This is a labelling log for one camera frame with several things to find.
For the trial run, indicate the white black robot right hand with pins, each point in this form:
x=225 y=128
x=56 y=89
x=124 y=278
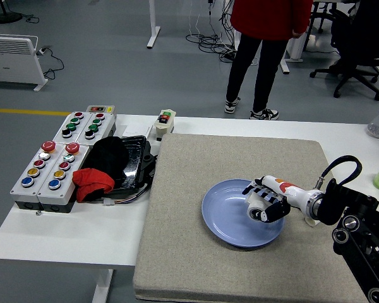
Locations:
x=284 y=191

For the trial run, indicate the white tee pipe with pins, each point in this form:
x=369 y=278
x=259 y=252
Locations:
x=312 y=221

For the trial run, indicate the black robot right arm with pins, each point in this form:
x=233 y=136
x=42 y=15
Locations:
x=360 y=217

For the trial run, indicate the blue round plate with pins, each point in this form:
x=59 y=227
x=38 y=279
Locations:
x=227 y=217

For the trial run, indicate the grey-brown mat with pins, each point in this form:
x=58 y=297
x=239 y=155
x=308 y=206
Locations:
x=183 y=221

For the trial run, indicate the black plastic tray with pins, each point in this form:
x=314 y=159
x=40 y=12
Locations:
x=134 y=158

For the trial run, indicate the white paper card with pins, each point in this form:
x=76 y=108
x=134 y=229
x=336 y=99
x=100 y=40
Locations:
x=134 y=130

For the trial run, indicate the black office chair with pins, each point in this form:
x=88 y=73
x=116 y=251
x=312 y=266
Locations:
x=357 y=41

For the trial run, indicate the person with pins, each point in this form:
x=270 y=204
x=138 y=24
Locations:
x=268 y=19

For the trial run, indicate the black cloth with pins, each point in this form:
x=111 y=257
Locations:
x=109 y=154

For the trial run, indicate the red cloth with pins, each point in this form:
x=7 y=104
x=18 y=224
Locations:
x=93 y=180

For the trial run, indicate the four-button control box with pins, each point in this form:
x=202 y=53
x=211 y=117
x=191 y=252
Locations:
x=63 y=126
x=104 y=124

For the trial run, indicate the white desk leg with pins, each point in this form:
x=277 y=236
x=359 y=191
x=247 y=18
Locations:
x=153 y=31

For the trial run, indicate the white table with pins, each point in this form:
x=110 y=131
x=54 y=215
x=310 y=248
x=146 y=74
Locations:
x=82 y=233

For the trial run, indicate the five-button control box, emergency stop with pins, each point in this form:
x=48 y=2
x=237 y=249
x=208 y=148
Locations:
x=63 y=189
x=22 y=189

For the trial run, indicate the white panel heater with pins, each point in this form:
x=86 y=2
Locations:
x=9 y=63

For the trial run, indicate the black lamp base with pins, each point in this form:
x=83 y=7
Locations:
x=6 y=16

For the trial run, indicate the white green-red switch box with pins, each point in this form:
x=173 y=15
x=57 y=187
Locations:
x=164 y=123

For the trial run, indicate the white desk frame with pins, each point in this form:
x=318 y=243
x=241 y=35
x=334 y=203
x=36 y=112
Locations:
x=295 y=50

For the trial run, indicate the small grey switch box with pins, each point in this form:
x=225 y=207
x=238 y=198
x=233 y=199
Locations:
x=100 y=109

